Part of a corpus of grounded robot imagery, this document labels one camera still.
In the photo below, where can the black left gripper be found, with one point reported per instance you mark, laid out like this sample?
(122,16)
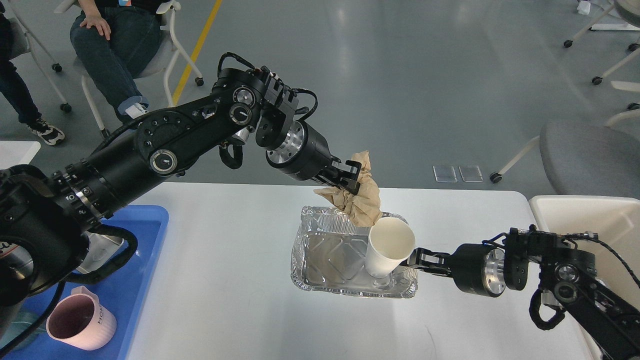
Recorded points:
(304,155)

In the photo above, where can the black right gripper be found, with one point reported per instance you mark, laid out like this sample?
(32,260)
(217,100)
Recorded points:
(475,268)

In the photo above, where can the brown paper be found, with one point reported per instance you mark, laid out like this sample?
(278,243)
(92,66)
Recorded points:
(364,208)

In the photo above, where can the white paper cup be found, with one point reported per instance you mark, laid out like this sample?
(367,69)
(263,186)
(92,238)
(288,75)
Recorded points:
(390,241)

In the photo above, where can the aluminium foil tray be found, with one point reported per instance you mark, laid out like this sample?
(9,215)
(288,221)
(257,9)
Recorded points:
(328,255)

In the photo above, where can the stainless steel tray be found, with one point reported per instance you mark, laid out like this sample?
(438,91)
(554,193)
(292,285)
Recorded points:
(101,248)

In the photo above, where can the pink plastic mug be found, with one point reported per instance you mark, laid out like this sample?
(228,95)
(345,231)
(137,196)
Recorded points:
(81,321)

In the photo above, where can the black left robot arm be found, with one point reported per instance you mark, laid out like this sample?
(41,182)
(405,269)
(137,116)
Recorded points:
(57,219)

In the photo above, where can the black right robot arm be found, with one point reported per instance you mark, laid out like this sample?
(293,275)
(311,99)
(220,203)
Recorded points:
(567,283)

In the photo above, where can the clear floor plate left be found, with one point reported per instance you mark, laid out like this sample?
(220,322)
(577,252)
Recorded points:
(445,174)

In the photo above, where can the clear floor plate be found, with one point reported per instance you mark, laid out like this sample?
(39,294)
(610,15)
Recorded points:
(445,174)
(471,173)

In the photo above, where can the clear floor plate right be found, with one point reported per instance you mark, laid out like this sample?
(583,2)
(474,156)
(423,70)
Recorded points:
(471,173)

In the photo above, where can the grey office chair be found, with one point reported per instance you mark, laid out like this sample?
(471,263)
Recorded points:
(584,159)

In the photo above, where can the white plastic bin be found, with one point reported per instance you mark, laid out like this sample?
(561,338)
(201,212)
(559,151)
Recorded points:
(616,220)

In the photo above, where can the grey white rolling chair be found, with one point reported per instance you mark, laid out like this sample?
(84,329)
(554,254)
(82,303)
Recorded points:
(163,61)

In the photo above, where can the blue plastic tray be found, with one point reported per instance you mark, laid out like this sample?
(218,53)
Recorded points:
(123,293)

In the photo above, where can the seated person in black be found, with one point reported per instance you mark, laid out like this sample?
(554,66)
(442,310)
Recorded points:
(115,40)

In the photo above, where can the white side table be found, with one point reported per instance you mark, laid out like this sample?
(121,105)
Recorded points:
(13,152)

